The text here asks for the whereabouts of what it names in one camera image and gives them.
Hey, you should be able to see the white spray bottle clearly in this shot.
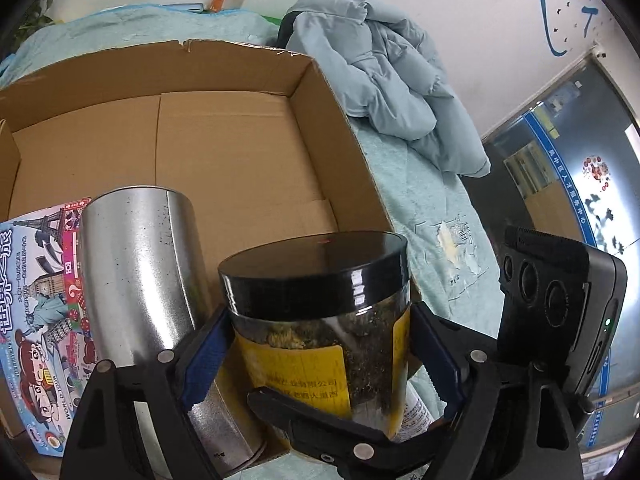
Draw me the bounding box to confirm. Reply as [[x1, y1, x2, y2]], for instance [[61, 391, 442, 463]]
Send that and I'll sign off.
[[393, 382, 435, 443]]

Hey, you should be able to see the colourful game box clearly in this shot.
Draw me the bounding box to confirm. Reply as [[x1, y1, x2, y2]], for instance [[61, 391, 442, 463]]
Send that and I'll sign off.
[[1, 200, 96, 457]]

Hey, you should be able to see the yellow label jar black lid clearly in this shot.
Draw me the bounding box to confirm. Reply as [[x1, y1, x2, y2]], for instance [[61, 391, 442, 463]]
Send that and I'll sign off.
[[218, 231, 410, 439]]

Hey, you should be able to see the silver metal cylinder can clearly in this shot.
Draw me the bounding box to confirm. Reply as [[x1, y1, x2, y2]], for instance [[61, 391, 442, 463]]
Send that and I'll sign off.
[[79, 185, 266, 478]]

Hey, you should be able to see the glass door with posters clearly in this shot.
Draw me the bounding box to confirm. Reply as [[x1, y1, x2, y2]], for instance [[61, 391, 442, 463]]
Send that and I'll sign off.
[[463, 58, 639, 455]]

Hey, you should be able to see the light blue puffer jacket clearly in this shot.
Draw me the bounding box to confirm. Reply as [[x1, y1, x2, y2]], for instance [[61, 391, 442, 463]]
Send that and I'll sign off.
[[277, 0, 490, 178]]

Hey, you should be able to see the large cardboard tray box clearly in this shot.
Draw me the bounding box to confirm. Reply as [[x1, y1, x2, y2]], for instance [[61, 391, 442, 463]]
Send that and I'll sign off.
[[0, 38, 426, 478]]

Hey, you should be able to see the potted plant red pot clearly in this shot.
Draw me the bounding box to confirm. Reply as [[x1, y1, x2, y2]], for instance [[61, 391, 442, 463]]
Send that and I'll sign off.
[[11, 0, 55, 51]]

